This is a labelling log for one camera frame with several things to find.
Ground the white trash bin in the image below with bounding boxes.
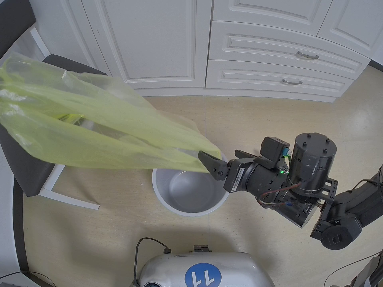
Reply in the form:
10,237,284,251
152,150,230,217

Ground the black cable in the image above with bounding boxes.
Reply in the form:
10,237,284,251
326,251,376,287
0,271,47,286
134,237,172,287

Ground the white chair with grey seat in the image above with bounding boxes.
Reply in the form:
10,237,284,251
0,0,110,211

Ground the white wardrobe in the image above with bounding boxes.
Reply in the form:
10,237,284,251
55,0,383,103

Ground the yellow-green plastic bag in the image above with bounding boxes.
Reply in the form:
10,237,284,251
0,52,224,173

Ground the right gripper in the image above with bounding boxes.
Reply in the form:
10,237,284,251
198,150,289,204

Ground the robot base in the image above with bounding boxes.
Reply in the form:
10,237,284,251
139,245,276,287

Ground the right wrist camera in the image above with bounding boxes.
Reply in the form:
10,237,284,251
235,136,291,170

